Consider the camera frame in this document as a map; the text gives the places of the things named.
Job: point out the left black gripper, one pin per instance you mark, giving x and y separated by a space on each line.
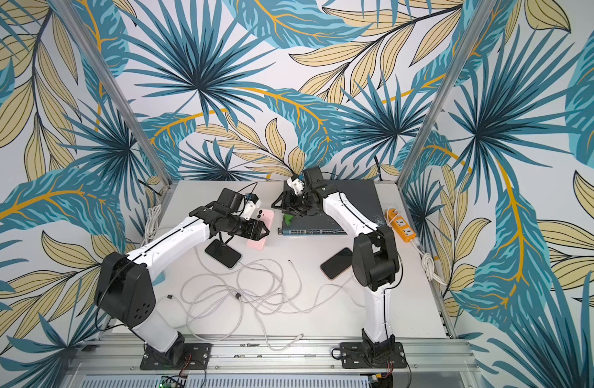
251 228

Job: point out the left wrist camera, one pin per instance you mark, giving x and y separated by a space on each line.
245 206

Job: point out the black phone light case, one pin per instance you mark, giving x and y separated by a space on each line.
221 252

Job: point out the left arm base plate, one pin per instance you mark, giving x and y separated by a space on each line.
184 356

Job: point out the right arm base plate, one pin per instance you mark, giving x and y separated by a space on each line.
358 356

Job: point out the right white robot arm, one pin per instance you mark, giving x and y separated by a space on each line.
375 260

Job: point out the green plastic handle piece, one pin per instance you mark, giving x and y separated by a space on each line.
287 219

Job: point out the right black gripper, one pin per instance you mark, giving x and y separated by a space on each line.
291 204

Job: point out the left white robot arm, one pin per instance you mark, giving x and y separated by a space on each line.
125 288

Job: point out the orange power strip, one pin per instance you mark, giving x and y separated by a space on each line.
398 223

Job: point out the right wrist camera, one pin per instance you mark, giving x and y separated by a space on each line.
311 180

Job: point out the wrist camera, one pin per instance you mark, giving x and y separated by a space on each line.
245 206
311 180

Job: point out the dark phone pink case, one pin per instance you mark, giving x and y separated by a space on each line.
337 264

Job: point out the aluminium mounting rail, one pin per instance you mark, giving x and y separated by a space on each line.
313 355

